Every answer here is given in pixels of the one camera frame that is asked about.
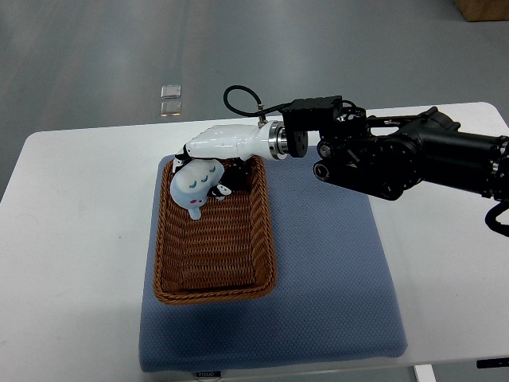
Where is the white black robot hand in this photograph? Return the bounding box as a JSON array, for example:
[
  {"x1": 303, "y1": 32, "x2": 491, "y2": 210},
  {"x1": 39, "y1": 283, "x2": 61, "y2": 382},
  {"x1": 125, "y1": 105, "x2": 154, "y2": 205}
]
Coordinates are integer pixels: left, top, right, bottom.
[{"x1": 172, "y1": 122, "x2": 286, "y2": 200}]

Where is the light blue plush toy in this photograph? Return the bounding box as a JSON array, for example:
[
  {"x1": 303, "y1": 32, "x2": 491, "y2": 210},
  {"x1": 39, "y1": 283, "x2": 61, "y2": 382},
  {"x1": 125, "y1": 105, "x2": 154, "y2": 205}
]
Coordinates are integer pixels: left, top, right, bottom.
[{"x1": 170, "y1": 159, "x2": 224, "y2": 220}]

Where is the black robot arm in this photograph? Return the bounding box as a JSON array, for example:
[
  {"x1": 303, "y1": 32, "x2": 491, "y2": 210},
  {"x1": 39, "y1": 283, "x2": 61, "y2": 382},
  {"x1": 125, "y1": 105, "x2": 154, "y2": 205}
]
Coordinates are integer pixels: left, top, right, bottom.
[{"x1": 275, "y1": 96, "x2": 508, "y2": 202}]

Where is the brown wicker basket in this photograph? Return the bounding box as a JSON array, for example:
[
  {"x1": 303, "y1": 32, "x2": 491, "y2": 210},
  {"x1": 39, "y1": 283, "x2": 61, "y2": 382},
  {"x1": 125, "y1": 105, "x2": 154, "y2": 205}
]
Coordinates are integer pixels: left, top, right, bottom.
[{"x1": 153, "y1": 157, "x2": 277, "y2": 305}]

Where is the lower floor outlet plate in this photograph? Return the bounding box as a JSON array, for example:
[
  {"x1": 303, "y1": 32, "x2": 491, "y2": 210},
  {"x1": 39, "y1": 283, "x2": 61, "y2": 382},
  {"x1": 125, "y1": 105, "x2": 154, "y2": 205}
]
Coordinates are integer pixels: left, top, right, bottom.
[{"x1": 160, "y1": 101, "x2": 182, "y2": 117}]

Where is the floor outlet plate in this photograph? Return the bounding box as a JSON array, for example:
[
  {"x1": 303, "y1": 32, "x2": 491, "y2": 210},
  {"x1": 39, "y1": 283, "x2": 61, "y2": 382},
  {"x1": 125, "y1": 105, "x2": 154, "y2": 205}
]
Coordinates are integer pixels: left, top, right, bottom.
[
  {"x1": 161, "y1": 84, "x2": 181, "y2": 99},
  {"x1": 160, "y1": 101, "x2": 182, "y2": 117}
]

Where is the upper floor outlet plate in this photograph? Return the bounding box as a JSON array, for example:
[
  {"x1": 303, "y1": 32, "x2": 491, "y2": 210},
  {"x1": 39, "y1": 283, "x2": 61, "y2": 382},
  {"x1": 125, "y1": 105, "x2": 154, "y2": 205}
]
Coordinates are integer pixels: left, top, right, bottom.
[{"x1": 161, "y1": 84, "x2": 181, "y2": 99}]

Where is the blue fabric mat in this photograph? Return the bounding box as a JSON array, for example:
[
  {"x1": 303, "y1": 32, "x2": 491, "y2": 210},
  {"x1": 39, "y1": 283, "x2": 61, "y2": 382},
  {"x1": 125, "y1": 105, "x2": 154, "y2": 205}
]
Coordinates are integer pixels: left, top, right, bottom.
[{"x1": 139, "y1": 155, "x2": 406, "y2": 372}]

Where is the white table leg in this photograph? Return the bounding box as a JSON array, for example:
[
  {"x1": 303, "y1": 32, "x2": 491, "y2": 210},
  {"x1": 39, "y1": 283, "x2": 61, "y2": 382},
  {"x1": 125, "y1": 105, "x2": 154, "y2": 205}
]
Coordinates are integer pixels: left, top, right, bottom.
[{"x1": 413, "y1": 364, "x2": 437, "y2": 382}]

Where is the black table control panel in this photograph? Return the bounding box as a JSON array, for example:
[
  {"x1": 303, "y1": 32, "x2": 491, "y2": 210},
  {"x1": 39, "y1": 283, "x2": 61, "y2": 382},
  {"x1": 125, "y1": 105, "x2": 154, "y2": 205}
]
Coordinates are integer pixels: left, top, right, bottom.
[{"x1": 476, "y1": 357, "x2": 509, "y2": 369}]

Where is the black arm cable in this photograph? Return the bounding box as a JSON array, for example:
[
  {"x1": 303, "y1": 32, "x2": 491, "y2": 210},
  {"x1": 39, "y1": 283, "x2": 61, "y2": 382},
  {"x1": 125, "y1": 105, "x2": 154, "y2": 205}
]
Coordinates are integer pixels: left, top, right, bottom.
[{"x1": 223, "y1": 84, "x2": 293, "y2": 129}]

